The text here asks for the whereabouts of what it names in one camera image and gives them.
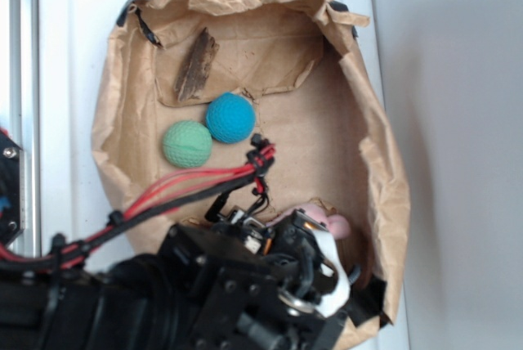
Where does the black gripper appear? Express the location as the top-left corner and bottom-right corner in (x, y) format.
(203, 194), (387, 349)

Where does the pink plush bunny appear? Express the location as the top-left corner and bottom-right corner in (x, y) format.
(266, 203), (351, 240)

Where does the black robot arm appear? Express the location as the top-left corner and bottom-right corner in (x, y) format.
(1, 196), (387, 349)

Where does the blue dimpled ball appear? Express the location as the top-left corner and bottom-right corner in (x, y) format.
(205, 92), (256, 144)

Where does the green dimpled ball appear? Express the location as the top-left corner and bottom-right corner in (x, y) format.
(162, 120), (212, 168)

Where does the brown wood bark piece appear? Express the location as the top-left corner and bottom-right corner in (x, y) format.
(174, 27), (220, 102)

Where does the brown paper bag bin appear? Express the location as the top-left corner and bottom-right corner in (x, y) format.
(92, 0), (410, 349)

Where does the white plastic tray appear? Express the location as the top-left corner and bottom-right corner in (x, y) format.
(38, 0), (411, 350)

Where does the red black cable bundle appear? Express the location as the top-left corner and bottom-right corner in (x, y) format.
(0, 133), (278, 276)

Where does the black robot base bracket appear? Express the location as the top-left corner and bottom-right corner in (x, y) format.
(1, 128), (25, 262)

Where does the metal rail frame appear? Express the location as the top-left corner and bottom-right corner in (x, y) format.
(1, 0), (42, 258)

